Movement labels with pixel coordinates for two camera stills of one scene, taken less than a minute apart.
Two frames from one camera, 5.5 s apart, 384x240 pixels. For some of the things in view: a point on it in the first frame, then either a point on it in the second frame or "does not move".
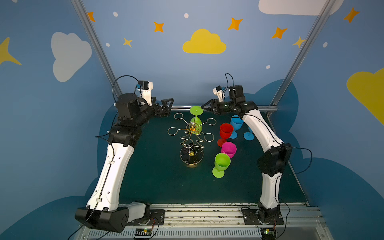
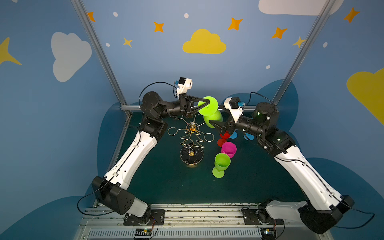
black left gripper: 160,107 to 183,104
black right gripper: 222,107 to 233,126
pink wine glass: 229,148 does not move
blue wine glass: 249,136 does not move
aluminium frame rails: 282,91 does not move
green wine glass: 197,110 to 210,111
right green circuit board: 268,233 does not move
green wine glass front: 222,161 does not move
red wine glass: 226,130 does not move
